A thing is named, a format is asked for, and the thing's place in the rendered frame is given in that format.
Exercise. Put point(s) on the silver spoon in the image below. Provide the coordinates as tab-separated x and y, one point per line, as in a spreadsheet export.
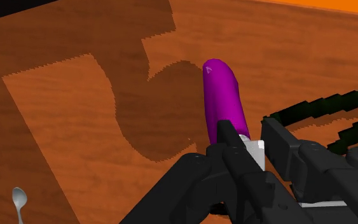
19	197

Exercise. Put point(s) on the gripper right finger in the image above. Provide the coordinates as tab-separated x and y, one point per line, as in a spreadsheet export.
318	167

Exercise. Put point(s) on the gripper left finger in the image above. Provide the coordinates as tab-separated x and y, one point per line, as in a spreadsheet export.
194	186

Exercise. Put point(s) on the dark green tongs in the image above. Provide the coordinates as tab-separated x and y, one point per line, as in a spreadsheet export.
321	107

